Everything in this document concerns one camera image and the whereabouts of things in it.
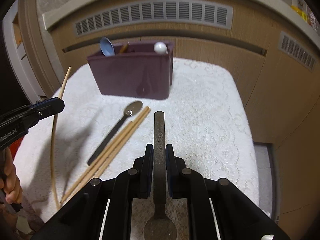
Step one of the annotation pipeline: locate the wooden chopstick two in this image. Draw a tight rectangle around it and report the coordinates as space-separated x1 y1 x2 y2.
61 106 150 203

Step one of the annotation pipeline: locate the red banner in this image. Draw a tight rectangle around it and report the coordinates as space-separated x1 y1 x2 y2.
6 137 23 164

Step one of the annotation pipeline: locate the grey cabinet vent grille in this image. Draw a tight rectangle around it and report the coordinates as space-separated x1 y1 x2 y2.
73 0 233 37

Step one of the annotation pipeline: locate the white spoon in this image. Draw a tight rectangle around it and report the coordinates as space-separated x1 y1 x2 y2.
153 42 168 55

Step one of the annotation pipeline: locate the brown wooden spoon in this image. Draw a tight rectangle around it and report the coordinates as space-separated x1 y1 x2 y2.
119 42 130 54

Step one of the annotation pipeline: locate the left hand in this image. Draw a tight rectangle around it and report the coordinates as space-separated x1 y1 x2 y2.
1 147 23 204

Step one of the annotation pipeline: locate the small grey vent grille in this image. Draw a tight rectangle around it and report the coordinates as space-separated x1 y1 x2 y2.
278 31 317 72

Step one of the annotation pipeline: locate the small black-handled steel spoon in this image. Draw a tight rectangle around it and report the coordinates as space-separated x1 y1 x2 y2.
87 100 144 166

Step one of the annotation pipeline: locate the light blue spoon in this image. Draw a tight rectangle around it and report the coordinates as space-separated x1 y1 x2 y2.
100 37 115 57

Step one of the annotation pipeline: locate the wooden chopstick one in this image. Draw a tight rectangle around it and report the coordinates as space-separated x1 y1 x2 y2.
49 66 72 210

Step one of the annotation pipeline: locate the wooden chopstick four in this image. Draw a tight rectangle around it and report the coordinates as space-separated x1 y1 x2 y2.
61 121 133 204

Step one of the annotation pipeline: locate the purple plastic utensil caddy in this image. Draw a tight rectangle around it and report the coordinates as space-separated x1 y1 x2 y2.
87 40 175 100

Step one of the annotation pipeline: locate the wooden chopstick three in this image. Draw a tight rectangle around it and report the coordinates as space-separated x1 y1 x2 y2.
64 106 152 201

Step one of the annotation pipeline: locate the white lace tablecloth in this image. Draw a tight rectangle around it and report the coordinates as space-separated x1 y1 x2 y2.
14 59 259 221

